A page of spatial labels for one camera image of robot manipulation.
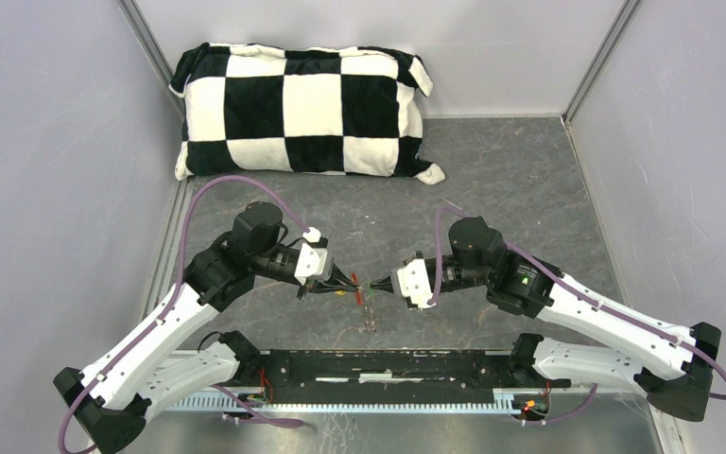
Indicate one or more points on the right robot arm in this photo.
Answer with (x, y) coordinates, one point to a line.
(670, 365)

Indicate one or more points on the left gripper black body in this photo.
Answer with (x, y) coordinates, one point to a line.
(309, 286)

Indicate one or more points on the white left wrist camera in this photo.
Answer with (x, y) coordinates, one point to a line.
(314, 261)

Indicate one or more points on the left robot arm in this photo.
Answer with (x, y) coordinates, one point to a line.
(115, 397)

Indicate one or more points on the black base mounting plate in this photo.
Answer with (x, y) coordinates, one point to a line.
(360, 377)

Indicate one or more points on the white slotted cable duct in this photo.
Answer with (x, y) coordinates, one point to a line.
(213, 400)

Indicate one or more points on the right aluminium frame rail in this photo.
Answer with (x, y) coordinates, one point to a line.
(608, 45)

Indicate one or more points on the aluminium frame rail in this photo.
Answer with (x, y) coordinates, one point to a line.
(145, 37)
(608, 45)

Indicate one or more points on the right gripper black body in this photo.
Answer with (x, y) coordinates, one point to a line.
(417, 254)

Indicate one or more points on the left aluminium frame rail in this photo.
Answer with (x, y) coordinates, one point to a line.
(145, 37)

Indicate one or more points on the black white checkered pillow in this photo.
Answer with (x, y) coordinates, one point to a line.
(349, 111)

